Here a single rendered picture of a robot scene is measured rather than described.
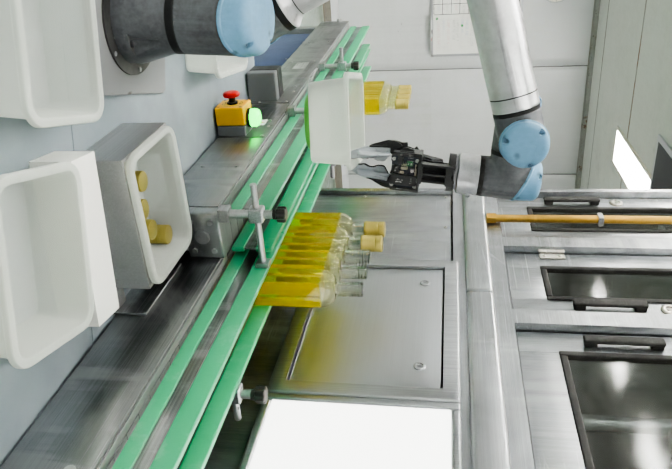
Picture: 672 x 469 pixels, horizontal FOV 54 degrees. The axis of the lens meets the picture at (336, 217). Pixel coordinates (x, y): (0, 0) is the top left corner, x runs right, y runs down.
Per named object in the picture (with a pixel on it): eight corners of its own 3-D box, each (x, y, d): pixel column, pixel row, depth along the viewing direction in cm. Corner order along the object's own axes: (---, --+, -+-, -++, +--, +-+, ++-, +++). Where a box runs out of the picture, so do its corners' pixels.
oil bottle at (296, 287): (225, 305, 126) (336, 309, 122) (221, 280, 123) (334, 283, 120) (233, 289, 131) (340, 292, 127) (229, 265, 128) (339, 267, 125)
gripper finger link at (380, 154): (340, 145, 122) (390, 151, 121) (345, 141, 128) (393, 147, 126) (339, 162, 123) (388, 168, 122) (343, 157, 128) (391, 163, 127)
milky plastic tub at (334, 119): (297, 73, 115) (347, 71, 114) (321, 74, 137) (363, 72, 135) (302, 173, 118) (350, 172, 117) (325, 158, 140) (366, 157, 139)
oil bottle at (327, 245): (241, 272, 136) (345, 275, 132) (238, 249, 133) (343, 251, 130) (249, 258, 141) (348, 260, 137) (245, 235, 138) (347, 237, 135)
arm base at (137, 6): (107, -41, 102) (167, -40, 101) (150, -22, 117) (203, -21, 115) (108, 60, 105) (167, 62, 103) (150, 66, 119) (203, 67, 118)
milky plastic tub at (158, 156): (107, 289, 107) (157, 291, 105) (73, 160, 97) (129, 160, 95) (150, 237, 122) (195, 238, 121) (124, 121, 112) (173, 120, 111)
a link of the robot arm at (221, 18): (169, -22, 102) (254, -21, 100) (201, -20, 114) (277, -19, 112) (174, 59, 106) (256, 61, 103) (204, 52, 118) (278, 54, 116)
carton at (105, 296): (60, 325, 95) (99, 326, 94) (28, 161, 87) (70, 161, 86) (82, 306, 100) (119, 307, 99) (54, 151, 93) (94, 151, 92)
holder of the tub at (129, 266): (112, 315, 109) (156, 317, 108) (71, 161, 97) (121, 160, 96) (153, 262, 124) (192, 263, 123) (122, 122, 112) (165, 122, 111)
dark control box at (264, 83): (247, 102, 182) (277, 101, 180) (243, 73, 178) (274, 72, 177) (255, 93, 189) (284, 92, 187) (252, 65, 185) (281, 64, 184)
